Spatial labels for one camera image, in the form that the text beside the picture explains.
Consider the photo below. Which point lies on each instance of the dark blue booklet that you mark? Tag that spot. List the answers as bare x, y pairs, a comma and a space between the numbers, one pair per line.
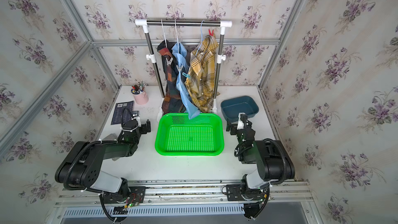
122, 112

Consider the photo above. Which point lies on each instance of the green plastic basket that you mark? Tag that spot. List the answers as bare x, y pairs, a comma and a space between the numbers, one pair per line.
178, 135

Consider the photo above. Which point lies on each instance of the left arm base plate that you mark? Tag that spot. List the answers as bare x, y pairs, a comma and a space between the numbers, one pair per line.
135, 196

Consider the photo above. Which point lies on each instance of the pink pen cup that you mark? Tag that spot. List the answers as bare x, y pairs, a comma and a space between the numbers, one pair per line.
139, 93

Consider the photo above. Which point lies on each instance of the white hanger of dark shirt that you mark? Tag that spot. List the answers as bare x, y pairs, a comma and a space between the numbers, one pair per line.
164, 35

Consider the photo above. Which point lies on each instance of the dark teal plastic bin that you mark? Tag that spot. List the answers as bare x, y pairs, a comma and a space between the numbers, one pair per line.
231, 108

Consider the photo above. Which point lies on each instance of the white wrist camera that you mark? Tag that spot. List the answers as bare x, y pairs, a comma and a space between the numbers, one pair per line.
241, 121
135, 115

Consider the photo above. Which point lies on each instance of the grey sponge block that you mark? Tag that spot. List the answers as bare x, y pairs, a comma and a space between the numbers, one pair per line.
110, 137

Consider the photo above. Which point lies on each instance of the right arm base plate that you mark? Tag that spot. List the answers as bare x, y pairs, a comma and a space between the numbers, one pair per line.
237, 192

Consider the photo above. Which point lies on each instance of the yellow plaid shirt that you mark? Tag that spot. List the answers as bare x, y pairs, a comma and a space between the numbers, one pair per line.
201, 81

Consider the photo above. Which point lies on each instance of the white hanger of blue shirt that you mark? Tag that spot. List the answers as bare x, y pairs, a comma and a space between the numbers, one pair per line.
176, 31

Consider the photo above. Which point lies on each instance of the light blue shirt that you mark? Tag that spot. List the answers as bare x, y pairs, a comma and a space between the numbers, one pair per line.
180, 54

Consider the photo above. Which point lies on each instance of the light blue wire hanger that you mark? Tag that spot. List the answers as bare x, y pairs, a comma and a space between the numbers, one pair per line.
201, 41

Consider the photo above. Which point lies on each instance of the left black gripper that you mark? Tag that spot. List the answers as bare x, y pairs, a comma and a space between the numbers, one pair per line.
142, 127

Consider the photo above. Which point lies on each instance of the white clothespin on dark shirt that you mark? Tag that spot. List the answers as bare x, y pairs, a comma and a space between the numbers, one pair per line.
169, 61

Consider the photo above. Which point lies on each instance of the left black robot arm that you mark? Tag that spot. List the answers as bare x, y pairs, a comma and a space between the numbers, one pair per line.
82, 167

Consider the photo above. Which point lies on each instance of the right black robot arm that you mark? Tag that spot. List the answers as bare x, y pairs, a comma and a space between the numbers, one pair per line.
273, 164

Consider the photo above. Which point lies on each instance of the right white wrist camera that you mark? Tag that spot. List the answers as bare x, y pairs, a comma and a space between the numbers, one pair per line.
241, 121

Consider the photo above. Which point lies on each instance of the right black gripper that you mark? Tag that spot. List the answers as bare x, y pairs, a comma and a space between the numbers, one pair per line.
236, 127

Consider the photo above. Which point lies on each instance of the metal clothes rack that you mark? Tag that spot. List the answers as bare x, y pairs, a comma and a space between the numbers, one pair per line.
144, 23

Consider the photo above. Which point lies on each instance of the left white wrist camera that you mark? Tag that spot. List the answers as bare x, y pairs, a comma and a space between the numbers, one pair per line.
135, 115

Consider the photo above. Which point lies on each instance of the dark plaid shirt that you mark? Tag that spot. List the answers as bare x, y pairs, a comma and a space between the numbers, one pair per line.
172, 102

